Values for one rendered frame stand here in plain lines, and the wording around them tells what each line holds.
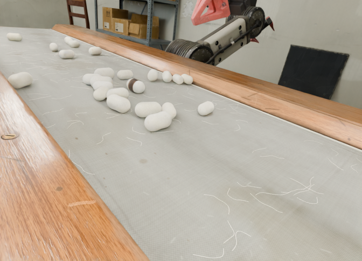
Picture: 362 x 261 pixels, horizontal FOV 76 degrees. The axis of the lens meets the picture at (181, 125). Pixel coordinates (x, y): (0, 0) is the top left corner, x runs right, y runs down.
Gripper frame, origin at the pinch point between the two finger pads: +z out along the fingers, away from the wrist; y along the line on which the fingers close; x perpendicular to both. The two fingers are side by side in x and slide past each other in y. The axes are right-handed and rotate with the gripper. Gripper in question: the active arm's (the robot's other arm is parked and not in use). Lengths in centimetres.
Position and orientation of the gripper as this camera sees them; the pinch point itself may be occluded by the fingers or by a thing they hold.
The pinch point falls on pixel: (195, 19)
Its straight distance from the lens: 46.2
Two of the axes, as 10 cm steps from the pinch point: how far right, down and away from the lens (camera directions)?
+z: -6.3, 7.4, -2.3
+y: 6.8, 3.8, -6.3
